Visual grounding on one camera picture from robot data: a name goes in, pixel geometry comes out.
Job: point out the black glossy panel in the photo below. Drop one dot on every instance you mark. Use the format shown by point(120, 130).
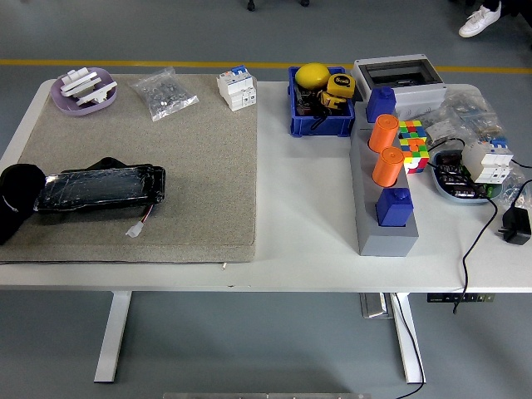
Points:
point(104, 187)

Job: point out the black rag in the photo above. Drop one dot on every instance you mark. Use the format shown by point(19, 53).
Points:
point(21, 180)

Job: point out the grey box under desk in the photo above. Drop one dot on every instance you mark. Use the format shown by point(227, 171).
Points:
point(374, 305)

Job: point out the black desk control panel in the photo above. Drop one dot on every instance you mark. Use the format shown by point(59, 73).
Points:
point(457, 297)

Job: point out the grey-brown mat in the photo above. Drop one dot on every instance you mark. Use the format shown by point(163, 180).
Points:
point(187, 166)

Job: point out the blue plastic bin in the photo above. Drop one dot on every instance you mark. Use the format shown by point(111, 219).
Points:
point(320, 126)

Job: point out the dark small tool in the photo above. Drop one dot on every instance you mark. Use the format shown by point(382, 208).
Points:
point(306, 104)

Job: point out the orange cylinder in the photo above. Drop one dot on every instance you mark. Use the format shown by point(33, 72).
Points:
point(386, 168)
point(382, 133)

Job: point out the grey block holder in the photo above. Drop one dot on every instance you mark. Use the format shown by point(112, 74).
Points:
point(384, 243)

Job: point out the blue square block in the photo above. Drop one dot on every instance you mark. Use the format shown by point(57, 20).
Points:
point(380, 106)
point(392, 210)

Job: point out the yellow dome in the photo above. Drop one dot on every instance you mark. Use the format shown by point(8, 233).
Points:
point(311, 75)

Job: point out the yellow tape measure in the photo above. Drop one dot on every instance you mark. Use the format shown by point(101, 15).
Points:
point(341, 85)

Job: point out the clear bag of screws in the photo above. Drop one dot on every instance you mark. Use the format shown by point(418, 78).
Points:
point(164, 95)

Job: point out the colourful puzzle cube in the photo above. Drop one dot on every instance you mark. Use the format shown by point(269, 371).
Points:
point(413, 145)

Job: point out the dark electronic parts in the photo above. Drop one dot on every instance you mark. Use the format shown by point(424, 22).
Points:
point(451, 178)

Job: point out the light blue dish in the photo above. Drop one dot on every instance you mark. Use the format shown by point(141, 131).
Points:
point(453, 198)

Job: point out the white table leg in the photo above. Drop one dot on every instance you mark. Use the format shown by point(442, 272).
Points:
point(409, 353)
point(112, 341)

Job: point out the large clear bag of parts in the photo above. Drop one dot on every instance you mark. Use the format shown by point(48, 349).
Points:
point(465, 108)

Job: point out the purple tray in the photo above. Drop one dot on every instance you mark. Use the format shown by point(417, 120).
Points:
point(62, 106)

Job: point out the small clear plastic bag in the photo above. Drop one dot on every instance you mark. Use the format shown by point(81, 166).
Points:
point(515, 189)

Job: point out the black power adapter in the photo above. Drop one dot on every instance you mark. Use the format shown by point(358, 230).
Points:
point(517, 226)

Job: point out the white shoe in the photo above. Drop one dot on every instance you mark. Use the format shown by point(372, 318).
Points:
point(478, 21)

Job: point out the white circuit breaker blue switch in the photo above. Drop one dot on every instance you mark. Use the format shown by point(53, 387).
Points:
point(234, 89)
point(484, 162)

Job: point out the grey electrical enclosure box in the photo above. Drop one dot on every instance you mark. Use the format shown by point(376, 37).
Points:
point(415, 97)

